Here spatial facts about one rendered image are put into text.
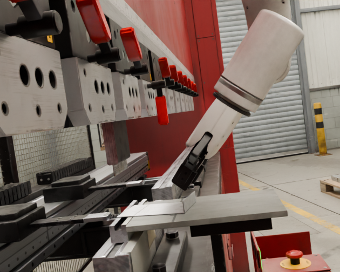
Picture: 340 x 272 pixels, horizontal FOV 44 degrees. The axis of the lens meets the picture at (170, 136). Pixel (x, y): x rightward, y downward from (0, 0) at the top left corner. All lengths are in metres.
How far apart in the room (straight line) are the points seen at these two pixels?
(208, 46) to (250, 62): 2.25
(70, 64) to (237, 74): 0.31
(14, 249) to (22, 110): 0.58
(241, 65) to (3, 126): 0.47
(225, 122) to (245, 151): 7.86
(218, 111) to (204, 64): 2.23
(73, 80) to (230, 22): 8.22
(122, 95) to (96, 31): 0.21
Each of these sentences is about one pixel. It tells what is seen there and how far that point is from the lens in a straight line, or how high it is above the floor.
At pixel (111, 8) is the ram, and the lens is 0.74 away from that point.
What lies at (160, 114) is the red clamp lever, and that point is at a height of 1.18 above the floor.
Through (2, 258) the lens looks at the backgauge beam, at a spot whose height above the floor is 0.95.
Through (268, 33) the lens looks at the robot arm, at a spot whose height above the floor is 1.28.
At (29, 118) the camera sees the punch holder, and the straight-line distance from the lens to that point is 0.36.
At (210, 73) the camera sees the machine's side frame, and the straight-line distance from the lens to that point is 2.93.
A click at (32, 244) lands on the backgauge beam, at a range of 0.98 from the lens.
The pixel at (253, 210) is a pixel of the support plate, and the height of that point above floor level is 1.00.
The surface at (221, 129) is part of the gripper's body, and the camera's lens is 0.71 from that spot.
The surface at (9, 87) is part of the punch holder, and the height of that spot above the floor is 1.21.
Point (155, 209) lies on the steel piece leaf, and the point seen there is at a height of 1.00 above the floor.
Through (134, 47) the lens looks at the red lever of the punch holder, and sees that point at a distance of 0.69.
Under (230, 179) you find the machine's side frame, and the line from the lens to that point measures 2.96.
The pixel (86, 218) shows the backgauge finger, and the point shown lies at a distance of 0.81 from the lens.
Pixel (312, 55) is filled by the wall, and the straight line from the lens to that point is 9.18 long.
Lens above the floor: 1.18
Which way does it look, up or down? 3 degrees down
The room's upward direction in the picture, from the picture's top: 8 degrees counter-clockwise
